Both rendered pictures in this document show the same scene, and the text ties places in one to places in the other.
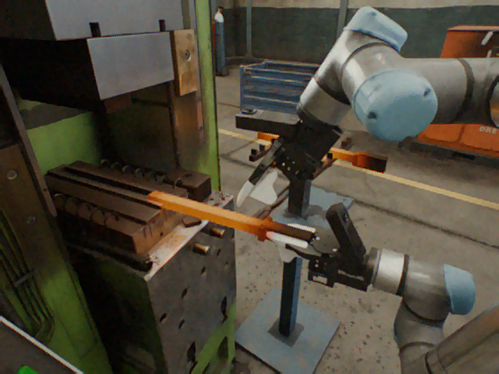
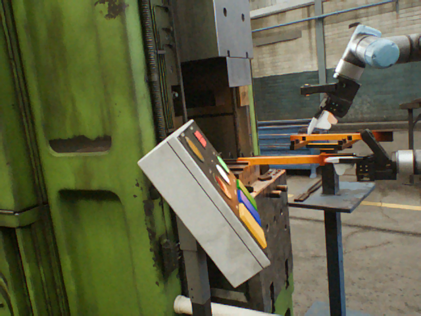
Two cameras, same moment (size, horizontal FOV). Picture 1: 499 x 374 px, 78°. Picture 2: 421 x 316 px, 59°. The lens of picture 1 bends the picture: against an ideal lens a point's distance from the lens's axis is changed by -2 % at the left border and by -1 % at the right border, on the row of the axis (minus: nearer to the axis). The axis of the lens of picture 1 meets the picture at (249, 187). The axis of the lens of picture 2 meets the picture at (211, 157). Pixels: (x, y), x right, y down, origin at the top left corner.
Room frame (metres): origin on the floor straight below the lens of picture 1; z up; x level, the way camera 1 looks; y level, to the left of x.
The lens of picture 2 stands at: (-0.70, 0.29, 1.27)
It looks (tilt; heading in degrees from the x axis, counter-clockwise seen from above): 10 degrees down; 2
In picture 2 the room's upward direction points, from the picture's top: 7 degrees counter-clockwise
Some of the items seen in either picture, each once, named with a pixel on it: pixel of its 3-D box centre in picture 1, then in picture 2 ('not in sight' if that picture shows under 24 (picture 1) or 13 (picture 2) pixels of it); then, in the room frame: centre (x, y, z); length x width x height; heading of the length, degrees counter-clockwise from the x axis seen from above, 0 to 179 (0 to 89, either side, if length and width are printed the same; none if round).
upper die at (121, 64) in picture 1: (63, 56); (187, 79); (0.71, 0.40, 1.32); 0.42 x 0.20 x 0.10; 64
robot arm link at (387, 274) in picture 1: (386, 269); (404, 162); (0.42, -0.25, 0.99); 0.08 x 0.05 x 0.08; 154
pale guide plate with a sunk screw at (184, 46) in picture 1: (184, 62); (241, 85); (0.96, 0.19, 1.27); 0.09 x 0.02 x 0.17; 154
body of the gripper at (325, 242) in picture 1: (340, 260); (375, 165); (0.46, -0.18, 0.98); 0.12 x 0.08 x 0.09; 64
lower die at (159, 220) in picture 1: (102, 199); (199, 172); (0.71, 0.40, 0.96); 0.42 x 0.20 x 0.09; 64
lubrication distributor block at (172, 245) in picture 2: not in sight; (171, 255); (0.34, 0.48, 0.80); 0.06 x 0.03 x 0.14; 154
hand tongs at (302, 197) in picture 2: (290, 187); (320, 182); (1.15, -0.17, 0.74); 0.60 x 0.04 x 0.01; 147
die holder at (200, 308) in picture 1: (133, 260); (211, 232); (0.76, 0.38, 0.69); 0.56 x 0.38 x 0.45; 64
